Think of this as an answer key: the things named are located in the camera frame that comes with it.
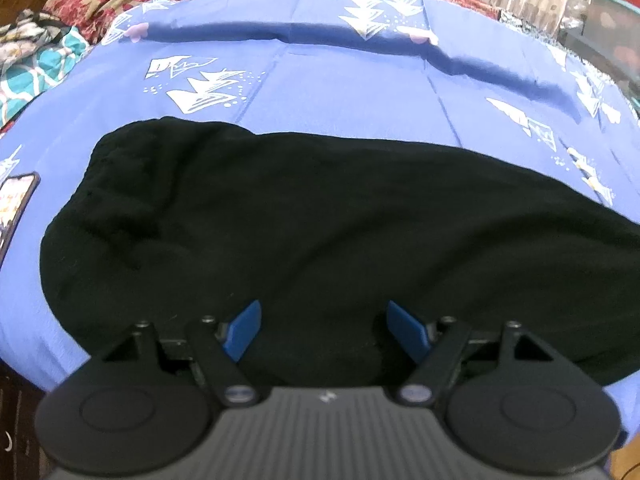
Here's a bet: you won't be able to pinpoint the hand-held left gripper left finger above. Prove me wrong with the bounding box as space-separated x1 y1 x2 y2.
90 300 263 407

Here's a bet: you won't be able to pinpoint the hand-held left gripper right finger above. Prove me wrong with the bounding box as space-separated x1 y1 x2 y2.
387 300 562 406

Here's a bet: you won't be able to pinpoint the black pants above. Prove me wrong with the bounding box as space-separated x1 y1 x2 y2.
39 116 640 388

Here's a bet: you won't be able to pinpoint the blue printed bedsheet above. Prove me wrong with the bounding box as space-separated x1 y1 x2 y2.
0 0 640 411

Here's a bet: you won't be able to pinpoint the dark striped cloth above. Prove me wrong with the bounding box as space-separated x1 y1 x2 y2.
0 365 51 480

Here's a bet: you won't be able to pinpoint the smartphone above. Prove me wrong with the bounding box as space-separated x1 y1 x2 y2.
0 171 41 268

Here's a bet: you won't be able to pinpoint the teal patterned cloth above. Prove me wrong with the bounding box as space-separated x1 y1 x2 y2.
0 25 94 128

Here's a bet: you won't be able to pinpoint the clear plastic storage box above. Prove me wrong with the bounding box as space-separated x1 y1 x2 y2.
559 0 640 108

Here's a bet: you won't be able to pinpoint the grey floral cloth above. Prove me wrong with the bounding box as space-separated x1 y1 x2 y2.
0 10 67 68

